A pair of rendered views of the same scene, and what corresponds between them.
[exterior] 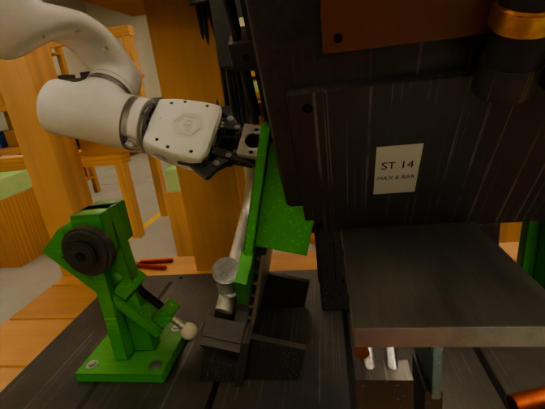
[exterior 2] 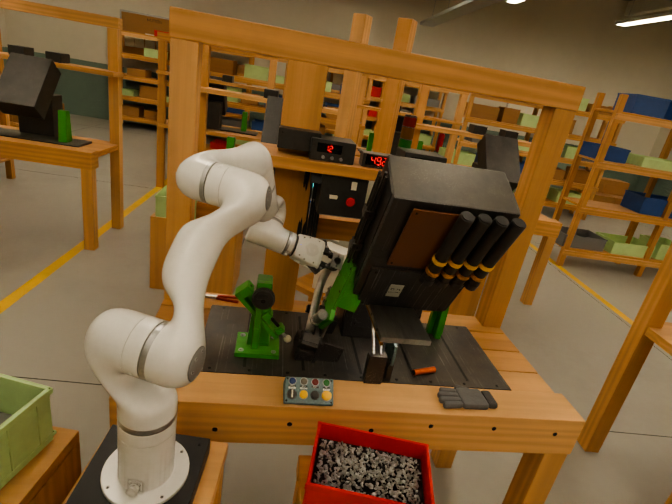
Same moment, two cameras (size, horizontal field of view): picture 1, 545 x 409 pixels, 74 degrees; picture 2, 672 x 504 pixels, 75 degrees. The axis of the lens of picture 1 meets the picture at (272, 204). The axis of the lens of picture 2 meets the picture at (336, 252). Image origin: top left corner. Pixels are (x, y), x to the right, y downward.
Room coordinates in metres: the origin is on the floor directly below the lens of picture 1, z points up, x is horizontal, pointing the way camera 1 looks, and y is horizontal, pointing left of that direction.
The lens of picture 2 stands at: (-0.77, 0.50, 1.81)
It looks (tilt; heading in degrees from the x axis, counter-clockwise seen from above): 21 degrees down; 340
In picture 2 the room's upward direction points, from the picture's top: 10 degrees clockwise
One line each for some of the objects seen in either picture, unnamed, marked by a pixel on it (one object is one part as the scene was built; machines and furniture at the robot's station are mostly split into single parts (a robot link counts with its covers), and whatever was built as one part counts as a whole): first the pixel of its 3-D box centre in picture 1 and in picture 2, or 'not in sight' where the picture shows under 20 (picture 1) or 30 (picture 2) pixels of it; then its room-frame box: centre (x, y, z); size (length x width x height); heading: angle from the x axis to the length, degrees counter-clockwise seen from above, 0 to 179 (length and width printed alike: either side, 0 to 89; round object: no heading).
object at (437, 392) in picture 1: (424, 364); (388, 356); (0.35, -0.16, 0.97); 0.10 x 0.02 x 0.14; 171
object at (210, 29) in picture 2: not in sight; (389, 63); (0.82, -0.15, 1.89); 1.50 x 0.09 x 0.09; 81
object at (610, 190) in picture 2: not in sight; (601, 196); (6.69, -8.19, 0.37); 1.20 x 0.81 x 0.74; 79
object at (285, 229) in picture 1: (283, 194); (348, 287); (0.48, -0.02, 1.17); 0.13 x 0.12 x 0.20; 81
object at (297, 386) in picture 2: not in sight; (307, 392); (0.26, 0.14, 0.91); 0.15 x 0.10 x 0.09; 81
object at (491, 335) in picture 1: (405, 237); (390, 310); (0.41, -0.16, 1.11); 0.39 x 0.16 x 0.03; 171
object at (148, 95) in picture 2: not in sight; (183, 85); (10.39, 0.81, 1.11); 3.01 x 0.54 x 2.23; 77
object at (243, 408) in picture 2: not in sight; (361, 413); (0.25, -0.05, 0.82); 1.50 x 0.14 x 0.15; 81
